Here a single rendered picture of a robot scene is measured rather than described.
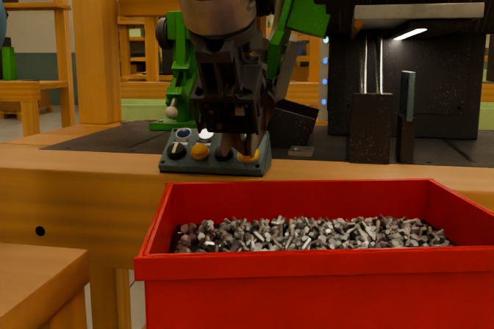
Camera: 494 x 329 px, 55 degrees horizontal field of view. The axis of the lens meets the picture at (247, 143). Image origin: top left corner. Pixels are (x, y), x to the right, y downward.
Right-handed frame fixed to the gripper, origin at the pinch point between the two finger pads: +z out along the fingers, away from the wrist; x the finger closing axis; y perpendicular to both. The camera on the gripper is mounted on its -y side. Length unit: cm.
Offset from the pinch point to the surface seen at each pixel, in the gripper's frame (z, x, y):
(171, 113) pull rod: 20.2, -23.7, -28.7
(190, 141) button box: 2.3, -9.1, -2.4
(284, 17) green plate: -2.7, 2.4, -28.6
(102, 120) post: 38, -53, -46
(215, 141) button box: 2.3, -5.3, -2.6
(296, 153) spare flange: 12.1, 5.4, -10.3
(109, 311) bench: 86, -55, -12
